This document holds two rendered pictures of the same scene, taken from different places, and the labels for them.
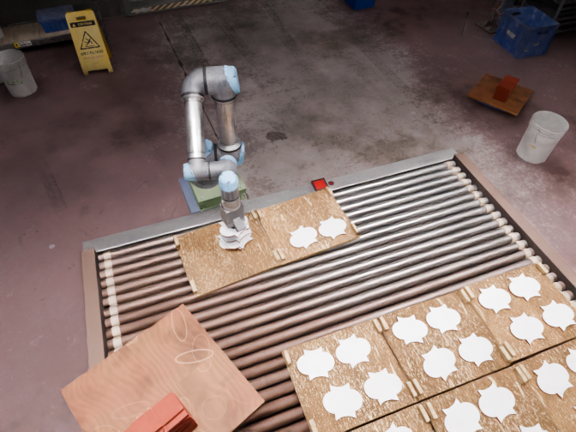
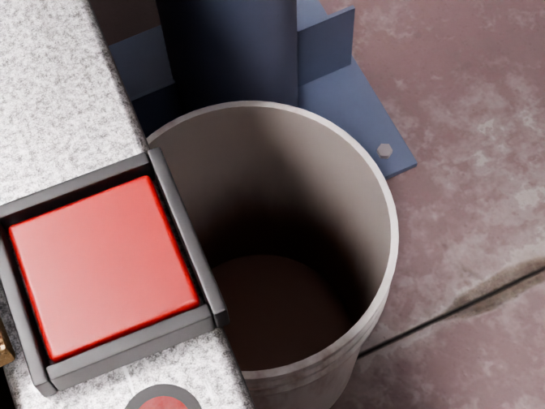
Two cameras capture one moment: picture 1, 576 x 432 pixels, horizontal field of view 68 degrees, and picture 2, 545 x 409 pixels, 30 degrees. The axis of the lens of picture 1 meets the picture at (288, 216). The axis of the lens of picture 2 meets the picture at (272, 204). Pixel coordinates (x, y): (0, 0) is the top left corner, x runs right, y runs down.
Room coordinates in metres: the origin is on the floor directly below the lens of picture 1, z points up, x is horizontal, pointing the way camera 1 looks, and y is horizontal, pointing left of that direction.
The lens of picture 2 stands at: (1.68, -0.31, 1.29)
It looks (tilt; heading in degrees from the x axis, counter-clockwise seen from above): 65 degrees down; 93
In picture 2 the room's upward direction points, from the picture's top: 4 degrees counter-clockwise
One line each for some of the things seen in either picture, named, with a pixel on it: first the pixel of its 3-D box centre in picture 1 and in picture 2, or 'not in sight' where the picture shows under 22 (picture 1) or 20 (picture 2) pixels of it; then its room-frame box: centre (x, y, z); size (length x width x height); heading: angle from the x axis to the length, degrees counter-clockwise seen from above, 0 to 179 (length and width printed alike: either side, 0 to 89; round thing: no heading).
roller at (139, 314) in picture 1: (321, 259); not in sight; (1.15, -0.16, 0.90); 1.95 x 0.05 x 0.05; 111
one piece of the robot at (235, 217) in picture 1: (234, 215); not in sight; (1.18, 0.23, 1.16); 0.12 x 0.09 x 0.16; 35
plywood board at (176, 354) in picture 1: (162, 396); not in sight; (0.47, 0.42, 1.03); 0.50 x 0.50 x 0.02; 44
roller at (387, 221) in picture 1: (313, 243); not in sight; (1.24, -0.12, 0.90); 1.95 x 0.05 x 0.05; 111
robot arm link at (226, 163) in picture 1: (224, 169); not in sight; (1.30, 0.27, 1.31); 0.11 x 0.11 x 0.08; 8
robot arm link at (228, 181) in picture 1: (229, 185); not in sight; (1.21, 0.24, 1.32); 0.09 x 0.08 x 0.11; 8
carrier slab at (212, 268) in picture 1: (226, 251); not in sight; (1.16, 0.28, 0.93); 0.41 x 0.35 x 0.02; 117
